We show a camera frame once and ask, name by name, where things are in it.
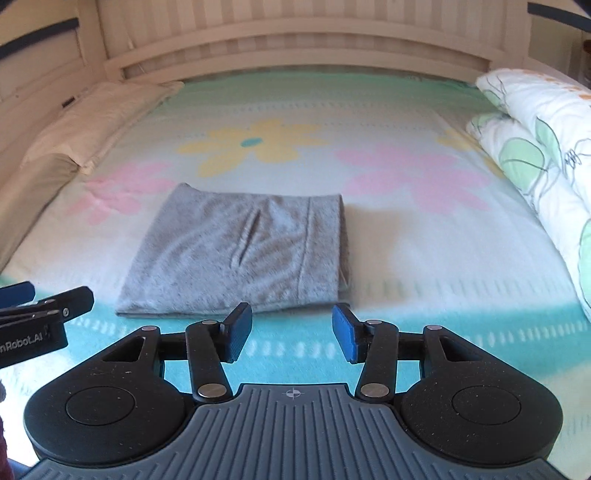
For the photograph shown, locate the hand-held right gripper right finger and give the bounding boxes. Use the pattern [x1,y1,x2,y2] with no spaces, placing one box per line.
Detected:
[331,302,485,400]

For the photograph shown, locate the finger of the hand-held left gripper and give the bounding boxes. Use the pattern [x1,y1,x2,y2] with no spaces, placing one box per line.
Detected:
[0,286,95,330]
[0,282,36,306]

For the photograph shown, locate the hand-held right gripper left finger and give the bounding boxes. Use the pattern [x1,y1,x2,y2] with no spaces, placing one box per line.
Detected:
[102,302,254,400]

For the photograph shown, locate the grey pants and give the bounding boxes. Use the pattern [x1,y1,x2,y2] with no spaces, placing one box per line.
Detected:
[115,183,352,319]

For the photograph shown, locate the large beige pillow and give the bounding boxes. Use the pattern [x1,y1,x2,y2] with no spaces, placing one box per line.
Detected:
[0,154,80,274]

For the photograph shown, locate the floral bed blanket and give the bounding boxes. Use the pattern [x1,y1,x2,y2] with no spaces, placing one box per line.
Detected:
[0,69,591,480]

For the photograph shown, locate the cream pillow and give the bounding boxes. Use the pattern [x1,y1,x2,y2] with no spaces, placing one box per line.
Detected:
[21,80,186,175]

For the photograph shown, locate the wooden slatted headboard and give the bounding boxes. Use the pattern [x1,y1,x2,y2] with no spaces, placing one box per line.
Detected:
[102,0,529,88]

